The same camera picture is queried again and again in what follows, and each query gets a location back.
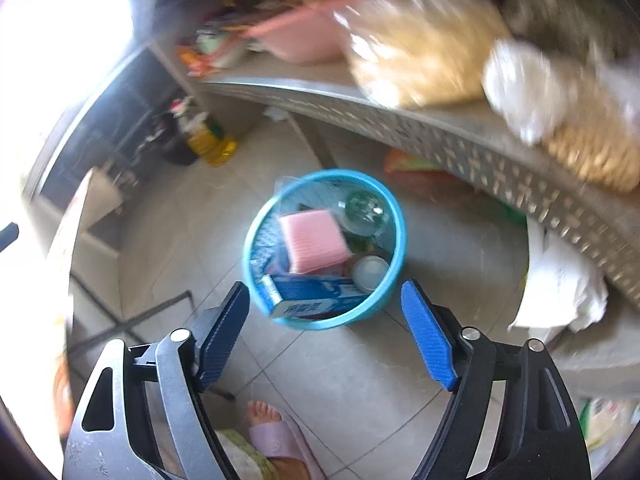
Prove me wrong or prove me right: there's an orange snack bag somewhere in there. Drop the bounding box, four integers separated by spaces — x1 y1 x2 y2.
177 45 216 77

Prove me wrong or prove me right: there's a pink plastic basin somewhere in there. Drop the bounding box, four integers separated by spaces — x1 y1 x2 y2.
245 0 366 63

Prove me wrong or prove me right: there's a tile pattern table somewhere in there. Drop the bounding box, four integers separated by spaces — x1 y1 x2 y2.
45 167 236 401

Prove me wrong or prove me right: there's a pink sponge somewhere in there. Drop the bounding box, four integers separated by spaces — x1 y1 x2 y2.
277 210 353 275

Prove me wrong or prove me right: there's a bag of beans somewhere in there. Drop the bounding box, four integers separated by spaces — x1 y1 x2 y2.
482 40 640 193

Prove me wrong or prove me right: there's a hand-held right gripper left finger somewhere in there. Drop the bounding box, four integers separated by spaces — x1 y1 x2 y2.
62 281 251 480

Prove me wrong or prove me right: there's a metal shelf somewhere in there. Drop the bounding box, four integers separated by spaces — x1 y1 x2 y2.
200 52 640 311

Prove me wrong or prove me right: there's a white plastic sack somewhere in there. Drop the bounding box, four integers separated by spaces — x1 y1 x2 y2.
510 220 608 333

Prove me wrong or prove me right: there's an orange green bag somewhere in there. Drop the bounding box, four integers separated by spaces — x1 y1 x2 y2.
382 149 481 201

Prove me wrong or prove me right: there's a clear plastic container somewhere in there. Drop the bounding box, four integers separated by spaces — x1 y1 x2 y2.
274 174 351 221

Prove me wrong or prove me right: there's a pink slipper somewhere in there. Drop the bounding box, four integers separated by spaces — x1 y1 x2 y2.
249 417 326 480

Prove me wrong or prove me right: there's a cooking oil bottle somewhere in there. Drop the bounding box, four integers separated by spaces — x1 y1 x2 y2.
185 110 238 168

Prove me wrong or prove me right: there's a green label plastic bottle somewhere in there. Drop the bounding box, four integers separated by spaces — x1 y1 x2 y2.
337 191 390 253

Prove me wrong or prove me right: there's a black bucket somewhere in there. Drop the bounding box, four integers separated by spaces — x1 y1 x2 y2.
150 112 201 166

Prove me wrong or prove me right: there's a white round cup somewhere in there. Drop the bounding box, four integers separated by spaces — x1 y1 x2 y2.
352 255 390 292

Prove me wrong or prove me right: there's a person's foot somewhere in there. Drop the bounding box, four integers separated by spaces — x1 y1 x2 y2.
247 400 283 431

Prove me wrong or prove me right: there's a blue white cardboard box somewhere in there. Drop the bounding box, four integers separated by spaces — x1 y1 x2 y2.
260 272 368 322

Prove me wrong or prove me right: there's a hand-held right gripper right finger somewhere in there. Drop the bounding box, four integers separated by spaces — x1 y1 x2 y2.
400 279 592 480

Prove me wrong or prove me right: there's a blue plastic wastebasket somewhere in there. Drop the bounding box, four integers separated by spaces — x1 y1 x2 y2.
242 170 407 332

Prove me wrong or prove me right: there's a bag of yellow grain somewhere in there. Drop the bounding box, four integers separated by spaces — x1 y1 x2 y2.
335 0 516 108

